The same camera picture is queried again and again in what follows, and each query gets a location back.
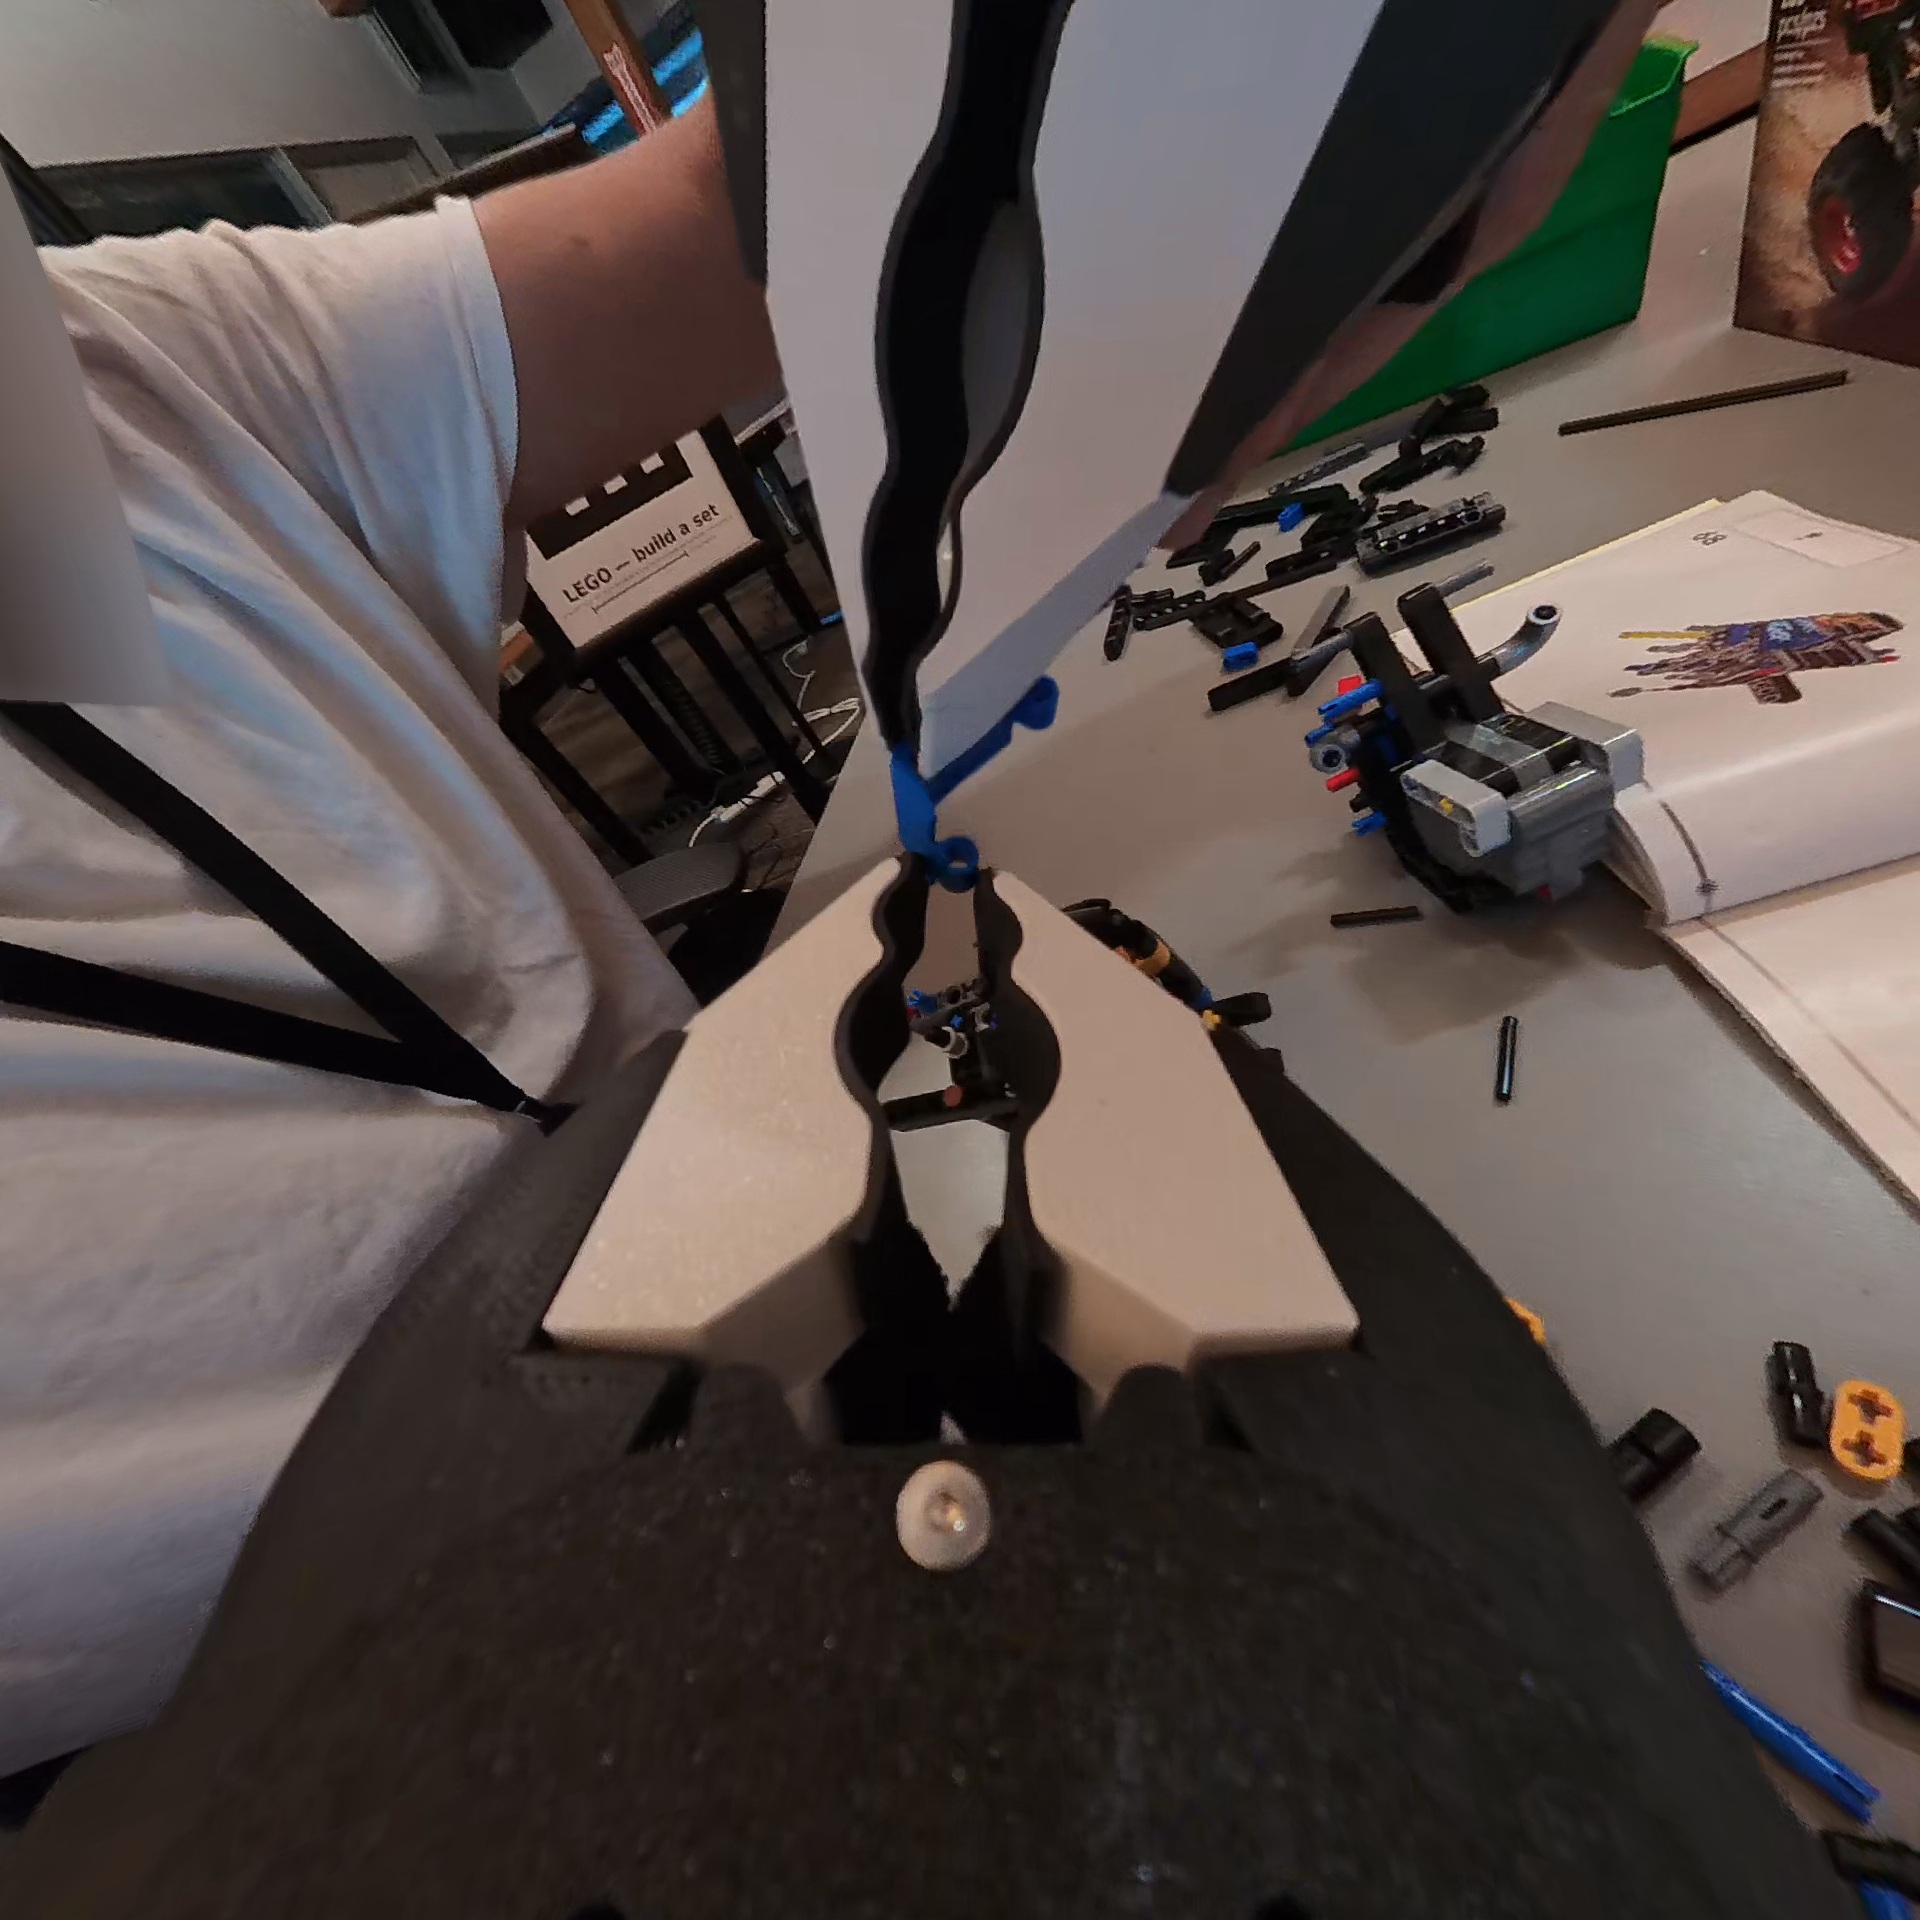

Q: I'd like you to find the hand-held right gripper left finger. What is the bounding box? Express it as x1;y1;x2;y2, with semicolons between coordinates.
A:
540;855;916;1443

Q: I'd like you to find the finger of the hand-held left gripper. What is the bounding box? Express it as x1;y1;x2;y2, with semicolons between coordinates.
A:
911;0;1629;781
693;0;1038;749

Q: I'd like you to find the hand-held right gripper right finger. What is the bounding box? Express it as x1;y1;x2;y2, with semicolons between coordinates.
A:
971;866;1365;1427

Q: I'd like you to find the blue lego panel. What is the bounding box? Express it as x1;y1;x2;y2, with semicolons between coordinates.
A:
884;674;1061;896

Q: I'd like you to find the black flame-print lego model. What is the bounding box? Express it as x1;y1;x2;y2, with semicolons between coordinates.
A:
901;896;1277;1129

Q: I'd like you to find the pile of black lego beams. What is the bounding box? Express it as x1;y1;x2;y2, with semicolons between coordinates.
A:
1101;382;1509;714

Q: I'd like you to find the grey and black lego assembly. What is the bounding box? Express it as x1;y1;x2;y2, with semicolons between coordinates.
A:
1302;584;1649;918

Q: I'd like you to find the long black lego axle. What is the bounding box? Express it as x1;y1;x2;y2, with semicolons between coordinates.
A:
1557;368;1852;439

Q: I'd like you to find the lego set box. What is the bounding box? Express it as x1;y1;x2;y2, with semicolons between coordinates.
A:
1732;0;1920;368

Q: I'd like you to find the grey lego connector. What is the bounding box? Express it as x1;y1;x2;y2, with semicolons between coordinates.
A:
1692;1469;1827;1594

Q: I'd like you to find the lego instruction booklet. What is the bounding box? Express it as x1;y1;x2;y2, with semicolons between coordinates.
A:
1388;488;1920;1203

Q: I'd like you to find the orange lego connector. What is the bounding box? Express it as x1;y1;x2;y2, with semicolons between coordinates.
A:
1827;1382;1907;1483

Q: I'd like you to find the blue lego axle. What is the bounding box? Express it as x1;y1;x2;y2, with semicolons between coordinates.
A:
1698;1662;1881;1827

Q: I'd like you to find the black lego beam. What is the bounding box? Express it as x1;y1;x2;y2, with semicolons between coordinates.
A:
1819;1827;1920;1920

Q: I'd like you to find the white printed sign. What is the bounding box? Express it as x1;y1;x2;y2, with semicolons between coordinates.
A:
521;433;770;650

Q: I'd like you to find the green plastic bin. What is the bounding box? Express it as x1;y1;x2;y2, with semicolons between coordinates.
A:
1289;33;1697;453

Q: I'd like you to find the black metal stand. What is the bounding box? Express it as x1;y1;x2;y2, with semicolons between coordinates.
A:
503;421;841;874

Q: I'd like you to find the person's white t-shirt torso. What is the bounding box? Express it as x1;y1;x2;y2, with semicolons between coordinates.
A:
0;195;699;1787

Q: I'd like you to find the white cable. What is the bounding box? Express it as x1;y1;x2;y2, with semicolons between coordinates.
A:
772;639;869;753

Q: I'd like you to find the black lanyard strap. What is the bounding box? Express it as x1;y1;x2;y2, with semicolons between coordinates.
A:
0;703;578;1134

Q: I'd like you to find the black lego frame piece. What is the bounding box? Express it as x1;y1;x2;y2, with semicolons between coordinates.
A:
1857;1581;1920;1711

